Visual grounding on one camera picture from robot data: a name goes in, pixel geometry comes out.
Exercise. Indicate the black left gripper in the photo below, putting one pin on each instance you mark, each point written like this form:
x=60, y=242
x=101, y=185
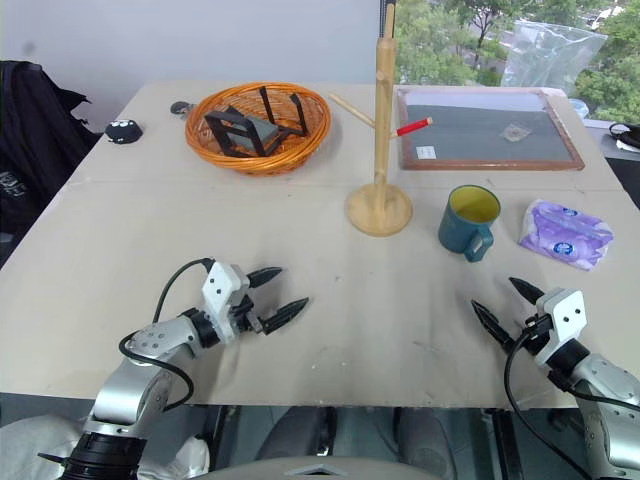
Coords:
x=247, y=320

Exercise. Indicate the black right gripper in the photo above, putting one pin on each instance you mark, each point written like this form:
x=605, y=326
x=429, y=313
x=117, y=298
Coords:
x=532, y=332

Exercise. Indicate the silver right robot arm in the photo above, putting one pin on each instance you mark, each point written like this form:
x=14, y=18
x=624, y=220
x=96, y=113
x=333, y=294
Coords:
x=610, y=380

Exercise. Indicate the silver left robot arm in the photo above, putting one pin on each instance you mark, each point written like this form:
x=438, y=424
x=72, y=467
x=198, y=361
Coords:
x=120, y=395

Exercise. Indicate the teal mug yellow inside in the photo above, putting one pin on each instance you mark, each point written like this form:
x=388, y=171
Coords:
x=457, y=230

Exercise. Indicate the wooden mug tree stand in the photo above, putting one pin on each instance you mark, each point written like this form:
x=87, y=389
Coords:
x=382, y=150

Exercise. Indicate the purple tissue pack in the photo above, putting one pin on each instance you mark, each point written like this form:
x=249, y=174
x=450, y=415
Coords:
x=560, y=230

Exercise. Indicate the orange wicker basket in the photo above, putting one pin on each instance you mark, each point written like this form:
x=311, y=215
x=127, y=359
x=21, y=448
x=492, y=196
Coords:
x=260, y=163

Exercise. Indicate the grey rounded shape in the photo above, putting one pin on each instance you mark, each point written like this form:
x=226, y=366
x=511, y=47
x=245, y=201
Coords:
x=425, y=435

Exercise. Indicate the black stand with grey pad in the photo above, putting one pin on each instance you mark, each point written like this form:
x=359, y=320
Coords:
x=260, y=131

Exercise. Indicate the small clear packet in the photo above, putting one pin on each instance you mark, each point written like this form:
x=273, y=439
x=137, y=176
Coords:
x=515, y=132

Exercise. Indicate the grey side table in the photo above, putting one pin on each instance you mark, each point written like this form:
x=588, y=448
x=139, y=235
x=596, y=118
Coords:
x=625, y=175

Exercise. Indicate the small white label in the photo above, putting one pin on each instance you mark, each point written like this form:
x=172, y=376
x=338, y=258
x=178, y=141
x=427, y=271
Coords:
x=424, y=151

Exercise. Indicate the wood-framed dark board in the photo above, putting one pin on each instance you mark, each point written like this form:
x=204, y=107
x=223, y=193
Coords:
x=475, y=125

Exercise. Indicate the blue clear plastic item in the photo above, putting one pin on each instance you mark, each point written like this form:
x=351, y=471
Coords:
x=578, y=107

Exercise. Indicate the small dark round object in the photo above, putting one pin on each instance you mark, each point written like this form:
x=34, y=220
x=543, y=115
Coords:
x=179, y=108

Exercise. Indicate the black plush toy with eyes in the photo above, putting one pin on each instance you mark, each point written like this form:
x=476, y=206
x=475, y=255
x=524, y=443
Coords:
x=123, y=132

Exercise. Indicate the clear plastic bag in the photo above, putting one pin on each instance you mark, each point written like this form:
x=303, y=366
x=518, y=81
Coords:
x=545, y=60

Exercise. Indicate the black jacket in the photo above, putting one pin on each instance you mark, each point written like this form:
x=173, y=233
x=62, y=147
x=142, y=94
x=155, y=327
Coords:
x=30, y=140

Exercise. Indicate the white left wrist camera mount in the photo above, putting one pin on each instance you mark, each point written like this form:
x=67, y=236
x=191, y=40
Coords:
x=220, y=290

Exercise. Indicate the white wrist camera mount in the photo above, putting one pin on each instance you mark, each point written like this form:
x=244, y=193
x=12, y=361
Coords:
x=565, y=315
x=220, y=290

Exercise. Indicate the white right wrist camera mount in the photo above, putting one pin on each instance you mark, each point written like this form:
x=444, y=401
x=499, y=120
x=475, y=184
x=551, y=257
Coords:
x=565, y=315

